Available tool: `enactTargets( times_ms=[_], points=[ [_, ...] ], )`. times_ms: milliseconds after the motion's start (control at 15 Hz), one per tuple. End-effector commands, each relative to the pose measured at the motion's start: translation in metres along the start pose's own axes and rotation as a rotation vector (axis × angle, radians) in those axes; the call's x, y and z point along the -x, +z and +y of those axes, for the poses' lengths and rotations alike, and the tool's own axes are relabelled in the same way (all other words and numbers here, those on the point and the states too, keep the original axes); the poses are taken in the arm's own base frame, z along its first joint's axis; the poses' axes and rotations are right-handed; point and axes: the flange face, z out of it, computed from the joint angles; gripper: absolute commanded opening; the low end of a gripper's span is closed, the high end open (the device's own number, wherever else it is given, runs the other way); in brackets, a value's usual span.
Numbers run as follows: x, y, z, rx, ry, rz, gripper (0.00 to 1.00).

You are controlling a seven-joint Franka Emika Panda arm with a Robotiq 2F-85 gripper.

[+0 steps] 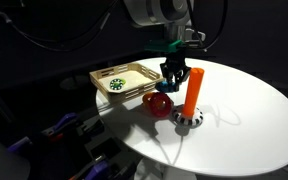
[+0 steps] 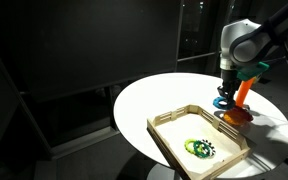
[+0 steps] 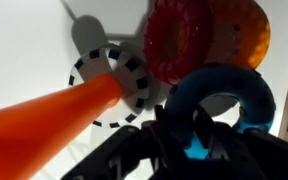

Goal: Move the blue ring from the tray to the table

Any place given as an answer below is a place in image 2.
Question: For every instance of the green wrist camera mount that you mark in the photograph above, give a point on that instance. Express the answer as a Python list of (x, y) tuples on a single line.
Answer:
[(253, 71)]

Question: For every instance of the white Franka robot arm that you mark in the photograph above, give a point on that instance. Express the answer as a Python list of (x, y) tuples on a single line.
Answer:
[(247, 40)]

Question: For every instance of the light wooden slatted tray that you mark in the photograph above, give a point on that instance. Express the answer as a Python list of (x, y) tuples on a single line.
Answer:
[(226, 131)]

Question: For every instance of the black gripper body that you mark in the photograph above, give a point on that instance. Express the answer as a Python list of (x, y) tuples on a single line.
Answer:
[(229, 79)]

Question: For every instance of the white table pedestal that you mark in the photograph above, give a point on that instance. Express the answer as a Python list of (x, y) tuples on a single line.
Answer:
[(160, 173)]

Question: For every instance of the dark window frame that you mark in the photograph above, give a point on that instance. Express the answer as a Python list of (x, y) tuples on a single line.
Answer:
[(178, 40)]

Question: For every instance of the orange stacking peg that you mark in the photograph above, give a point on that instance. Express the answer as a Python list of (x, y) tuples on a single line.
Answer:
[(243, 91)]

